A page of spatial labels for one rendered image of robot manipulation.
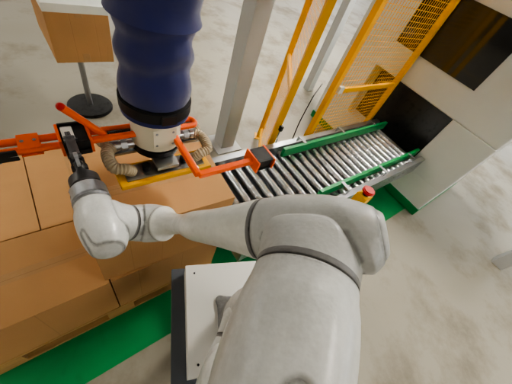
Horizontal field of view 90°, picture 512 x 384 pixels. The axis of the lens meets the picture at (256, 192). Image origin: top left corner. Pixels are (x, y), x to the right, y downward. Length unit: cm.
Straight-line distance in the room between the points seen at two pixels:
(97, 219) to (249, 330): 52
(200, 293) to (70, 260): 69
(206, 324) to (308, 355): 85
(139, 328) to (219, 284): 90
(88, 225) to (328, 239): 56
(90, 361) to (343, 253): 174
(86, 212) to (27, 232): 94
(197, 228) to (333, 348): 29
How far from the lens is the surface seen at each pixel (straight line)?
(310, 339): 26
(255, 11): 221
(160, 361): 188
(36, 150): 96
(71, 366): 194
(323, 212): 34
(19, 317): 148
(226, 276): 114
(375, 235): 33
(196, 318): 108
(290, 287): 27
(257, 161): 93
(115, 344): 192
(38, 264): 155
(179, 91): 84
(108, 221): 71
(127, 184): 97
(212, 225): 43
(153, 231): 76
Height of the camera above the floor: 187
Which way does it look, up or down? 48 degrees down
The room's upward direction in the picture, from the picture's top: 25 degrees clockwise
